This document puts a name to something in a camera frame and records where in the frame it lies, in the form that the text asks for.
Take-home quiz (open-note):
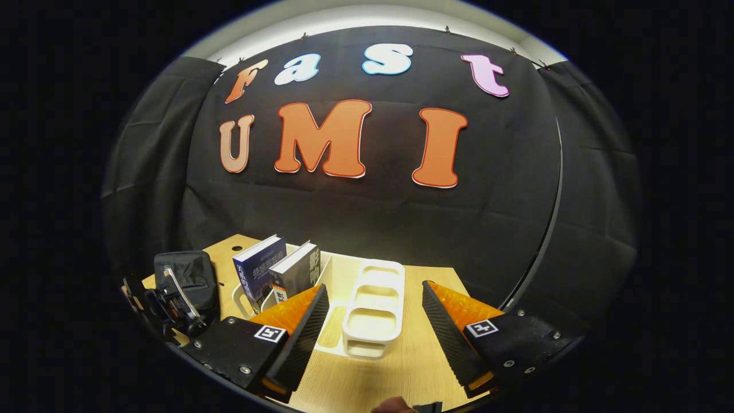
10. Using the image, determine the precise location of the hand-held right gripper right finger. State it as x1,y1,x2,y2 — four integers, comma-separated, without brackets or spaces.
422,280,592,399

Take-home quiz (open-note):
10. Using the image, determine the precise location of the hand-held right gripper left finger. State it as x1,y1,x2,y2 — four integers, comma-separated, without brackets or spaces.
183,283,331,397

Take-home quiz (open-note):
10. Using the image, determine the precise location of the black schoolbag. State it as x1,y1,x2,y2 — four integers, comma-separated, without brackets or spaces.
154,251,221,330

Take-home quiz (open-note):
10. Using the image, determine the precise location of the portrait cover book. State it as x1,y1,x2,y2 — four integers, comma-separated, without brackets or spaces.
268,241,321,305

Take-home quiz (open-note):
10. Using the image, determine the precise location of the white bookshelf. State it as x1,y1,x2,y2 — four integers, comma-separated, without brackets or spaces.
231,242,407,361

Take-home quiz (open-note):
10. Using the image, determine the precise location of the blue and white book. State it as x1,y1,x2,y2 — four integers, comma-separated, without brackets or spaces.
232,234,287,315

